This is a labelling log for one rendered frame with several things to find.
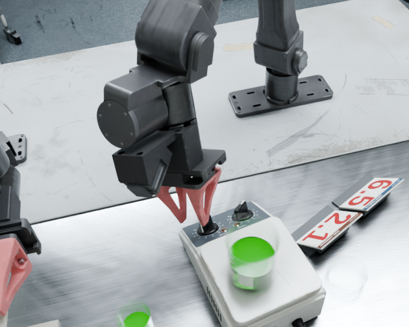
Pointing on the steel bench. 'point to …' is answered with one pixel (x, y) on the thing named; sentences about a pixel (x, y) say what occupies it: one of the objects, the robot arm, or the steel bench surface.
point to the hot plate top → (275, 298)
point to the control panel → (223, 218)
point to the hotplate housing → (283, 315)
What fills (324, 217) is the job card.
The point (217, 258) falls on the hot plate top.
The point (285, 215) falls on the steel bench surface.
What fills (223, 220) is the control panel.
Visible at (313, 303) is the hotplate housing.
